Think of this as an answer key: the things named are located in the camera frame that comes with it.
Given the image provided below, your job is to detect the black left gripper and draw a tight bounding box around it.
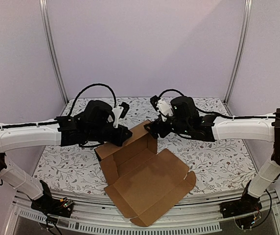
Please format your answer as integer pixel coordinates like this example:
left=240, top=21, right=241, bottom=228
left=86, top=124, right=132, bottom=147

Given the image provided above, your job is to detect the brown cardboard box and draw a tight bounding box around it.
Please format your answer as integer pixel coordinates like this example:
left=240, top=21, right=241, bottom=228
left=95, top=120, right=196, bottom=227

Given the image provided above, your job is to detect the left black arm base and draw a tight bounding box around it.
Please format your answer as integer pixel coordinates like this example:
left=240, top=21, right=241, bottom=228
left=31, top=180, right=74, bottom=218

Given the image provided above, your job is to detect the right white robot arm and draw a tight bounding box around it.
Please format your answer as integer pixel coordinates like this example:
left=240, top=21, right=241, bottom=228
left=144, top=95, right=280, bottom=213

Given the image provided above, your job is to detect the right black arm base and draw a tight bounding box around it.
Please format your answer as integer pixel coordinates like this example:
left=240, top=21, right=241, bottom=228
left=219, top=181, right=262, bottom=218

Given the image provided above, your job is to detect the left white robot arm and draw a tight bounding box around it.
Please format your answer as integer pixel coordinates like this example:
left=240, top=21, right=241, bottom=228
left=0, top=100, right=132, bottom=212

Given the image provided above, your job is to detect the floral patterned table mat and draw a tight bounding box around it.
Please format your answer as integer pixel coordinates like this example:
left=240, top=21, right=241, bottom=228
left=31, top=96, right=259, bottom=198

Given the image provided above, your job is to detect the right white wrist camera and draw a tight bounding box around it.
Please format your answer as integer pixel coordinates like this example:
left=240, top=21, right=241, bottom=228
left=150, top=95, right=174, bottom=122

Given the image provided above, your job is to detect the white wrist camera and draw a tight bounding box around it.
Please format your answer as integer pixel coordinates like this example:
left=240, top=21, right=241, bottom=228
left=150, top=95, right=174, bottom=122
left=108, top=102, right=130, bottom=128

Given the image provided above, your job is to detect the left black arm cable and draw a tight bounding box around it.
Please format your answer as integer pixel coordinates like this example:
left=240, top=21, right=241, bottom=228
left=68, top=83, right=117, bottom=118

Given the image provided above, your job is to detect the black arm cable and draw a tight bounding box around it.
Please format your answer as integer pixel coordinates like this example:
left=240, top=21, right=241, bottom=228
left=158, top=88, right=278, bottom=120
left=68, top=83, right=117, bottom=118

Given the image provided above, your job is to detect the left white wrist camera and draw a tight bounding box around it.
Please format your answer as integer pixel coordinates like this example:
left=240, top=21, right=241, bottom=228
left=108, top=102, right=130, bottom=128

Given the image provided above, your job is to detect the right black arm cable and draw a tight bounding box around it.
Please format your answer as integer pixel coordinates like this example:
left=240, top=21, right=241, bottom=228
left=158, top=88, right=278, bottom=120

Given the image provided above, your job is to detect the aluminium front rail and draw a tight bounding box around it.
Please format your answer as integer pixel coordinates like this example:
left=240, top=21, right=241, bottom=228
left=4, top=190, right=280, bottom=235

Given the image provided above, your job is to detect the left aluminium frame post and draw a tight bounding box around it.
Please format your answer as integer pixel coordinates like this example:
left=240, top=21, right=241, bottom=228
left=39, top=0, right=69, bottom=104

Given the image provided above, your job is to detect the aluminium frame post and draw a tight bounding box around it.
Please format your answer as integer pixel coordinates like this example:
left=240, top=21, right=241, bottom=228
left=223, top=0, right=253, bottom=106
left=39, top=0, right=69, bottom=104

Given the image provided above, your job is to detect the right aluminium frame post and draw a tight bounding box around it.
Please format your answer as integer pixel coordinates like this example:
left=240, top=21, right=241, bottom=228
left=223, top=0, right=253, bottom=106

